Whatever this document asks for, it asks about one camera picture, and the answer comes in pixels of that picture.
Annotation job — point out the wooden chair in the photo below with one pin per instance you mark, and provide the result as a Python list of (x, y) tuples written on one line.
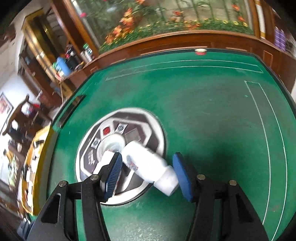
[(22, 128)]

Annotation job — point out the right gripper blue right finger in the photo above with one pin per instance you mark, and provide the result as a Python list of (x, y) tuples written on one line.
[(186, 177)]

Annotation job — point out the white bottle with cap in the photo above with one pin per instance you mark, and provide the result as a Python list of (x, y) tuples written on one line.
[(151, 167)]

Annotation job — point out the framed wall painting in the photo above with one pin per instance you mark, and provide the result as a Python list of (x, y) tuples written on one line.
[(5, 111)]

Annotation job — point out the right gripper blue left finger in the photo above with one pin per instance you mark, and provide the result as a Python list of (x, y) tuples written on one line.
[(109, 175)]

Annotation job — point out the white pill bottle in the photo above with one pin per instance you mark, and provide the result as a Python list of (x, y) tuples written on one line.
[(105, 160)]

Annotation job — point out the wooden cabinet ledge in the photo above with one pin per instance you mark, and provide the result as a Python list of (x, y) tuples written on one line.
[(282, 63)]

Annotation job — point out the flower mural glass panel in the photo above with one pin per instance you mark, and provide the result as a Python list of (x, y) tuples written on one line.
[(111, 24)]

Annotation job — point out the black phone on table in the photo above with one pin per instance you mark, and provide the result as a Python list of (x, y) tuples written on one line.
[(67, 110)]

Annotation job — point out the red white small cup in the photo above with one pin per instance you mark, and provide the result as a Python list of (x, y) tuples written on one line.
[(200, 51)]

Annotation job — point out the blue thermos jug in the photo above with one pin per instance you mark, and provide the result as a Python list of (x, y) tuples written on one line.
[(61, 63)]

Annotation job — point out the purple stacked items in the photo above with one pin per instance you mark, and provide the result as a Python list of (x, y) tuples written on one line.
[(279, 38)]

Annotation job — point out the yellow storage box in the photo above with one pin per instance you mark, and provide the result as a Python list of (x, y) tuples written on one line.
[(36, 170)]

